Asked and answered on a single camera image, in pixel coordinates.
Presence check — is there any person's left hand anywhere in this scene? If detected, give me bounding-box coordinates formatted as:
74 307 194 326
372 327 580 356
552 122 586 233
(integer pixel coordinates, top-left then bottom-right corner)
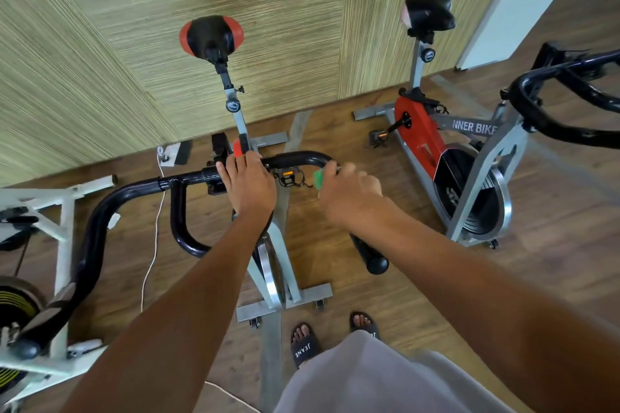
215 150 278 225

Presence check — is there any person's right hand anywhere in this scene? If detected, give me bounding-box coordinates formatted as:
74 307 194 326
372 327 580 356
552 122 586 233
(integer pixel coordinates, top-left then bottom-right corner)
316 160 386 232

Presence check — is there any red and grey spin bike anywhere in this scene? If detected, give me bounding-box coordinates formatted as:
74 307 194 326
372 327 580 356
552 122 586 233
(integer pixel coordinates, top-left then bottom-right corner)
10 15 391 361
351 0 620 249

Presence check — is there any white bike with yellow flywheel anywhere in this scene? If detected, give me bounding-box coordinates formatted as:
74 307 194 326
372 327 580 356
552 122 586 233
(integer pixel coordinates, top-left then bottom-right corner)
0 174 122 404

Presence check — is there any person's right forearm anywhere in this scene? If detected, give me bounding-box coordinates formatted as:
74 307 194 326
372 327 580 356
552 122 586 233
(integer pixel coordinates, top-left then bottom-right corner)
363 197 620 413

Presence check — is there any person's left forearm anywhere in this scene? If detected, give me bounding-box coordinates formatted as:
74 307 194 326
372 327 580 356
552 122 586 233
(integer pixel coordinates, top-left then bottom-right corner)
63 209 273 413

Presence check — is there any white power socket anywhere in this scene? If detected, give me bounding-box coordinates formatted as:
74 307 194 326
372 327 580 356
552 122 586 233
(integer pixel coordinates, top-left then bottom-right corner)
157 143 180 167

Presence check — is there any black sandal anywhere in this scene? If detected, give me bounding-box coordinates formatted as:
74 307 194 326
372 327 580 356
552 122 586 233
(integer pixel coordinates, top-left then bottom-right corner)
349 310 381 339
291 323 324 368

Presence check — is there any thin white cable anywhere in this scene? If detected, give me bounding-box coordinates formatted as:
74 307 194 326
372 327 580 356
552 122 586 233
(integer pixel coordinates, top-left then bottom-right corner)
140 146 263 413

